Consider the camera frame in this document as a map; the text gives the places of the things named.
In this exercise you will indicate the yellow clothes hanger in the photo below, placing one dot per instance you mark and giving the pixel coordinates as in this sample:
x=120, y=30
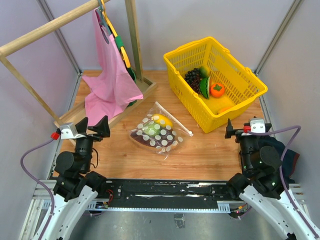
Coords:
x=119, y=43

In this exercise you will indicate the toy watermelon slice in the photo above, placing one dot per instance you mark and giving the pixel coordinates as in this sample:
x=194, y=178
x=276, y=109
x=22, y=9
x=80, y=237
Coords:
x=204, y=87

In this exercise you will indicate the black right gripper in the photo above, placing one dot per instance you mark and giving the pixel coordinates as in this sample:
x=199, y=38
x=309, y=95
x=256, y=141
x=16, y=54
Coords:
x=230, y=130

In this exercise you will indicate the yellow green toy mango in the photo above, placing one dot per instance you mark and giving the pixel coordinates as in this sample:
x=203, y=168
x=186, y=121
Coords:
x=204, y=72

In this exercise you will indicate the grey clothes hanger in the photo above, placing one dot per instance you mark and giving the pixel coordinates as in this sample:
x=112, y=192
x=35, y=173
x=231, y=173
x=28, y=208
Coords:
x=102, y=21

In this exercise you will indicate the clear polka dot zip bag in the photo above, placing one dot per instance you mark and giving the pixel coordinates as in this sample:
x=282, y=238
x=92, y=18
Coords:
x=179, y=129

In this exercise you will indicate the black toy grapes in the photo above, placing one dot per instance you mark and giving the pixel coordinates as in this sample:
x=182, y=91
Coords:
x=193, y=79

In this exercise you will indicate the pink t-shirt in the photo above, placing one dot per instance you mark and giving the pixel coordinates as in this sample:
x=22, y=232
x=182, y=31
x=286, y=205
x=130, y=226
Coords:
x=114, y=89

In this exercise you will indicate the yellow plastic basket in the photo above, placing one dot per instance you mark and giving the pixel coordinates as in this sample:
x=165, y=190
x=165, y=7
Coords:
x=242, y=86

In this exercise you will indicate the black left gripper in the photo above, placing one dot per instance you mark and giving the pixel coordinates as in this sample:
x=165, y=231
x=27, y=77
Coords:
x=102, y=128

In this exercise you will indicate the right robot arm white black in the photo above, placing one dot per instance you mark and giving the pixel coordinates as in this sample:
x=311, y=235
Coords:
x=261, y=183

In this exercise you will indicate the green toy cabbage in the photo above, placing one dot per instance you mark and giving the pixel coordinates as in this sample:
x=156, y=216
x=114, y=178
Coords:
x=152, y=129

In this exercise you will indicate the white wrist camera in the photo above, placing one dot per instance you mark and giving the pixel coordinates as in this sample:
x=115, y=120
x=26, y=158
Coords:
x=67, y=131
x=255, y=125

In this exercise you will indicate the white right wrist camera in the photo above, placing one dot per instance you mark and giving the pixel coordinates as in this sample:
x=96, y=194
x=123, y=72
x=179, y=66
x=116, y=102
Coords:
x=255, y=125

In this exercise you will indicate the orange toy persimmon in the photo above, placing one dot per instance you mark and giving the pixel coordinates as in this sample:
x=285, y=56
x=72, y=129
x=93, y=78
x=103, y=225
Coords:
x=217, y=90

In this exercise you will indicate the green t-shirt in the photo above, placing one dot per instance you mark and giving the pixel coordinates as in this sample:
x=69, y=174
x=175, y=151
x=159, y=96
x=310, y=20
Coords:
x=125, y=77

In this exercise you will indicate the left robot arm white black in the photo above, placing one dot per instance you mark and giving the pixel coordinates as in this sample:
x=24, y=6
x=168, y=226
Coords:
x=76, y=185

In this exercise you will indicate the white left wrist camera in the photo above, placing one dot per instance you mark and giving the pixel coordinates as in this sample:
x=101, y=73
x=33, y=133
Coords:
x=67, y=131

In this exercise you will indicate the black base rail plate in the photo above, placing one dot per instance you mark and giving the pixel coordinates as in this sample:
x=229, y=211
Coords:
x=169, y=195

